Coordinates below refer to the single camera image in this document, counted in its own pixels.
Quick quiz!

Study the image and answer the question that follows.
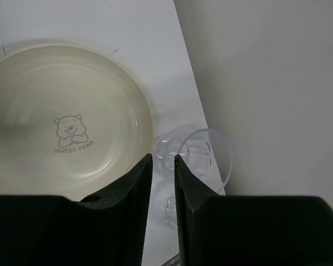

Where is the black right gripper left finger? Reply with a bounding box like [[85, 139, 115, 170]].
[[0, 154, 153, 265]]

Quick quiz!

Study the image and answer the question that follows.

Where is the cream bear plate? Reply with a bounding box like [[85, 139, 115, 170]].
[[0, 44, 154, 201]]

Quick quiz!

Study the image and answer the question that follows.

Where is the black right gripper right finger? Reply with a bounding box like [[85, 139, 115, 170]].
[[174, 156, 333, 265]]

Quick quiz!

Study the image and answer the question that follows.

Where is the clear plastic cup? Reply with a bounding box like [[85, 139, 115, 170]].
[[152, 127, 234, 228]]

